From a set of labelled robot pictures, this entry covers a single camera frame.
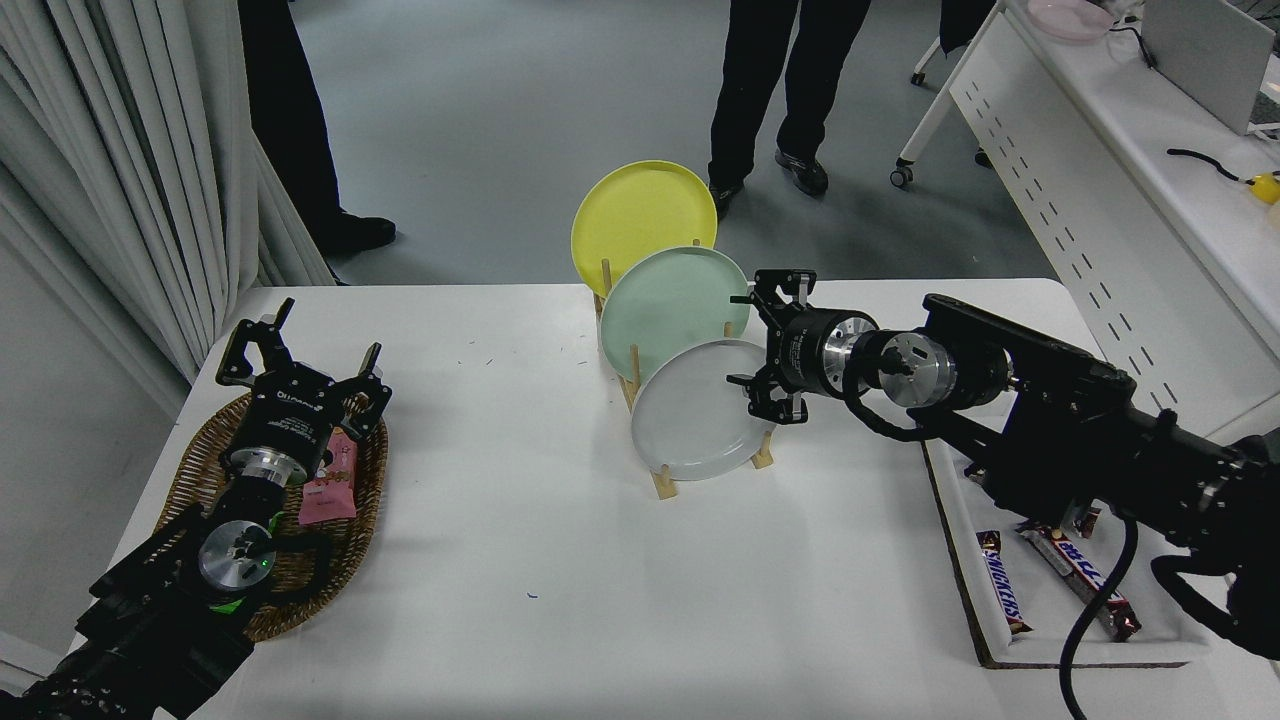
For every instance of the mint green plate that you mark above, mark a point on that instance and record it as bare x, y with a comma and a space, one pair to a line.
670, 300

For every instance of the yellow round object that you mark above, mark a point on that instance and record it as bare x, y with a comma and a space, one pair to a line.
1267, 188

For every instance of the grey laptop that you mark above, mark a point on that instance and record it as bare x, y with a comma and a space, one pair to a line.
1200, 50

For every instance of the yellow plate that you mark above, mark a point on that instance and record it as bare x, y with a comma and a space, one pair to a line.
640, 210

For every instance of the wooden plate rack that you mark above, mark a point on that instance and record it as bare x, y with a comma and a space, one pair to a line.
663, 485

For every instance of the grey plate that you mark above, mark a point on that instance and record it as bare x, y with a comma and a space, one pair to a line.
690, 420

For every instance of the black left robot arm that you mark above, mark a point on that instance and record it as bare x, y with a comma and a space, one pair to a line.
150, 620

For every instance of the pale grey curtain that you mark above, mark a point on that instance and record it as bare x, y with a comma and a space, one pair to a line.
100, 150

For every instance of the person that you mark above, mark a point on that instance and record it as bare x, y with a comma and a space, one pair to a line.
750, 80
290, 100

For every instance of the black chair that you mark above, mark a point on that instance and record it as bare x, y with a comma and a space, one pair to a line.
965, 20

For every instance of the brown wicker basket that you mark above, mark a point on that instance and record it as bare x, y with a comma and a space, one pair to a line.
200, 450

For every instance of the white perforated desk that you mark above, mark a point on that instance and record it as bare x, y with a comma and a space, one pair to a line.
1100, 130

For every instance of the pink snack packet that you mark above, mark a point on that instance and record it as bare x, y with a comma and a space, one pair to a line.
330, 500

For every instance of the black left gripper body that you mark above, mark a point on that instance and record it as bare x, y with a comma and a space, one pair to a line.
285, 420

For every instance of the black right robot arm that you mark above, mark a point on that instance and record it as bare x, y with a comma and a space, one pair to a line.
1070, 410

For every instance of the Snickers bar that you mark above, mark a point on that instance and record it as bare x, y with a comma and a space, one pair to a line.
1075, 570
1003, 590
1087, 520

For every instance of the pink plate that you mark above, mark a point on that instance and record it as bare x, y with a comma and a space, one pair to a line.
1070, 18

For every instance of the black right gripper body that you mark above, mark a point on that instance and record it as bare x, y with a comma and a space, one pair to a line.
800, 350

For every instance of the white foam tray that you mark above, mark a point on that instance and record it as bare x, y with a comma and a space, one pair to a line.
965, 560

